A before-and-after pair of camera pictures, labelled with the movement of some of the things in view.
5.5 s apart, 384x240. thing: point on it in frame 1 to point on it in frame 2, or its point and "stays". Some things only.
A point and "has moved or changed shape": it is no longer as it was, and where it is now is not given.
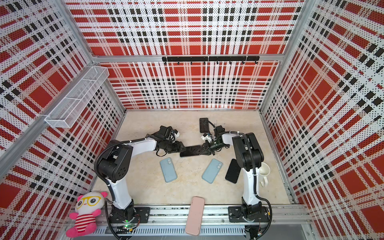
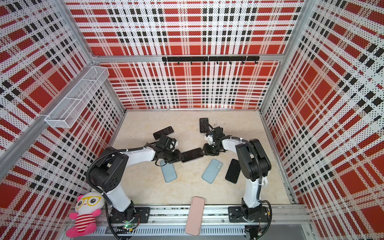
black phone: (233, 171) stays
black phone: (190, 151) has moved or changed shape
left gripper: (177, 148) to (177, 157)
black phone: (204, 125) stays
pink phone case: (195, 216) stays
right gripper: (207, 150) stays
